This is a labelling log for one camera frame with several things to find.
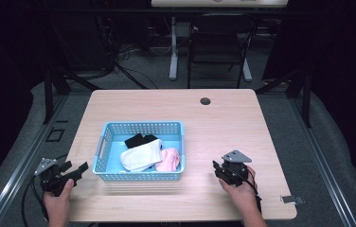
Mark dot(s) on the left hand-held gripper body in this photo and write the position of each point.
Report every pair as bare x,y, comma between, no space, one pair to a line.
50,181

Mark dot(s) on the black metal stand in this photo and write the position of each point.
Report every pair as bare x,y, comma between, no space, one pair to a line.
49,94
306,94

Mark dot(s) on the person's left hand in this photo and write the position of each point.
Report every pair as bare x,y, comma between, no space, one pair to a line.
57,203

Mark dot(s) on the light blue plastic basket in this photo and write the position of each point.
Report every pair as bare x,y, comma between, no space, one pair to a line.
111,151

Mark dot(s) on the aluminium floor rail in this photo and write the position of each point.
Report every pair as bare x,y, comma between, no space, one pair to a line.
24,167
321,164

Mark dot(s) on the person's right hand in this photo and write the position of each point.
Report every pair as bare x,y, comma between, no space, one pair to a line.
241,194

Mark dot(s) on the white sock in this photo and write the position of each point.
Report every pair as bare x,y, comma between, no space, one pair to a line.
140,156

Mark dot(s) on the black sock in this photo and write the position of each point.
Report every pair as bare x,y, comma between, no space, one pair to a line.
138,140

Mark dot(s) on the white desk with legs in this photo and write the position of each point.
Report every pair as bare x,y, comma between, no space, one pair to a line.
174,56

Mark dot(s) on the black folding chair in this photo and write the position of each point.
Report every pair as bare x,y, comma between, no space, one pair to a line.
218,41

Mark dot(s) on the pink sock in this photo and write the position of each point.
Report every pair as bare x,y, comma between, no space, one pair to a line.
168,160

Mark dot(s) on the grey metal bracket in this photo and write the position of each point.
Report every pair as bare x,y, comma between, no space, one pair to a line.
291,199

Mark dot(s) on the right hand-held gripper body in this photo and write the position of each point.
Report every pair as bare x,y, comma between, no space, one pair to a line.
234,170

